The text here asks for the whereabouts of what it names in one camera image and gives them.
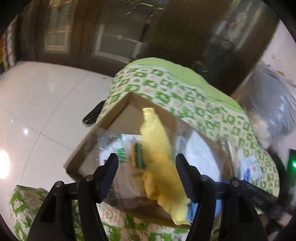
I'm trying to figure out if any green yellow scouring sponge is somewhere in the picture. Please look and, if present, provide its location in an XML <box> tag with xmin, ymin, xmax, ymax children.
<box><xmin>131</xmin><ymin>142</ymin><xmax>147</xmax><ymax>169</ymax></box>

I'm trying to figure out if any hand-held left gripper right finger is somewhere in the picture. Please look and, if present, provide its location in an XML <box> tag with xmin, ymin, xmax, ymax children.
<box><xmin>175</xmin><ymin>153</ymin><xmax>269</xmax><ymax>241</ymax></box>

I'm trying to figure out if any dark wooden glass-door cabinet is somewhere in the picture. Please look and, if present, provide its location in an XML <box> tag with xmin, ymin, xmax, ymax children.
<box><xmin>14</xmin><ymin>0</ymin><xmax>280</xmax><ymax>98</ymax></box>

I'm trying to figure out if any yellow cloth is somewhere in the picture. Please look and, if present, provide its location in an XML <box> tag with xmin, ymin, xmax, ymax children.
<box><xmin>139</xmin><ymin>107</ymin><xmax>193</xmax><ymax>226</ymax></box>

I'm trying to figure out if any large translucent plastic bag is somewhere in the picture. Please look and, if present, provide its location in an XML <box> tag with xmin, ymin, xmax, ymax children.
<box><xmin>242</xmin><ymin>63</ymin><xmax>296</xmax><ymax>151</ymax></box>

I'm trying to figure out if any large white printed packet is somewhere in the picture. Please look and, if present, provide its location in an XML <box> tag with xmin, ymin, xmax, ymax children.
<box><xmin>98</xmin><ymin>134</ymin><xmax>148</xmax><ymax>207</ymax></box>

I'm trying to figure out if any white round pad pack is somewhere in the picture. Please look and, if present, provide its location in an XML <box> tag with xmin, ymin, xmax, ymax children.
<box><xmin>178</xmin><ymin>130</ymin><xmax>222</xmax><ymax>186</ymax></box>

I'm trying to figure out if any blue cloth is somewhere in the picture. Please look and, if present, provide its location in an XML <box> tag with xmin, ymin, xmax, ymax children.
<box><xmin>186</xmin><ymin>201</ymin><xmax>200</xmax><ymax>224</ymax></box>

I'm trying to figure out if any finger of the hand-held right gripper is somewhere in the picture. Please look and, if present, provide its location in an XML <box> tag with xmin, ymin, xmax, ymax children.
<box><xmin>243</xmin><ymin>182</ymin><xmax>292</xmax><ymax>233</ymax></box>

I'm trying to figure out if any brown cardboard box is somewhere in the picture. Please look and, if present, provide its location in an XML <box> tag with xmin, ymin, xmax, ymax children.
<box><xmin>63</xmin><ymin>92</ymin><xmax>234</xmax><ymax>230</ymax></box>

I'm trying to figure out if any green white printed blanket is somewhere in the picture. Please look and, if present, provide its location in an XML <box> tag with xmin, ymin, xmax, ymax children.
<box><xmin>9</xmin><ymin>57</ymin><xmax>280</xmax><ymax>241</ymax></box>

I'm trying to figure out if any black slipper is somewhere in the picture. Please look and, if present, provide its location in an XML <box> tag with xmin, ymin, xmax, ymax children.
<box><xmin>83</xmin><ymin>100</ymin><xmax>106</xmax><ymax>127</ymax></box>

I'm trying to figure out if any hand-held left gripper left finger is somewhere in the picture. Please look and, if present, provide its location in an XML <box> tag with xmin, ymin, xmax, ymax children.
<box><xmin>26</xmin><ymin>153</ymin><xmax>119</xmax><ymax>241</ymax></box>

